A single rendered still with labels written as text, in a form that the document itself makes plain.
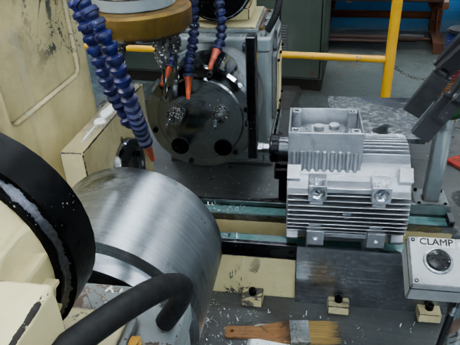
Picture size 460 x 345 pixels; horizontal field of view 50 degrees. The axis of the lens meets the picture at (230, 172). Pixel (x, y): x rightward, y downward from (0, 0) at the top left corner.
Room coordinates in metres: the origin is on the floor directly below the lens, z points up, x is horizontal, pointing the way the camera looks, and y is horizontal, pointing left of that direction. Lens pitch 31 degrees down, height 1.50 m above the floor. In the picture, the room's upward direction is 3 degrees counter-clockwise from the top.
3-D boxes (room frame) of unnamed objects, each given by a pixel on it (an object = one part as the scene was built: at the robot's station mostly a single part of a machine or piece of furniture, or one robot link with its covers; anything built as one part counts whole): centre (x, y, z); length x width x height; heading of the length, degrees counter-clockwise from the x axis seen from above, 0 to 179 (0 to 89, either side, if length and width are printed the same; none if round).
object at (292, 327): (0.61, -0.08, 0.80); 0.21 x 0.05 x 0.01; 86
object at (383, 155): (0.75, -0.20, 1.01); 0.20 x 0.19 x 0.19; 81
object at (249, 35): (0.92, -0.05, 1.12); 0.04 x 0.03 x 0.26; 79
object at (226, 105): (1.13, 0.04, 1.04); 0.41 x 0.25 x 0.25; 169
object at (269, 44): (1.39, -0.01, 0.99); 0.35 x 0.31 x 0.37; 169
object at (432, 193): (1.00, -0.49, 1.01); 0.08 x 0.08 x 0.42; 79
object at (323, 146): (0.76, -0.16, 1.11); 0.12 x 0.11 x 0.07; 81
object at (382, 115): (1.25, -0.40, 0.86); 0.27 x 0.24 x 0.12; 169
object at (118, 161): (0.82, 0.19, 1.02); 0.15 x 0.02 x 0.15; 169
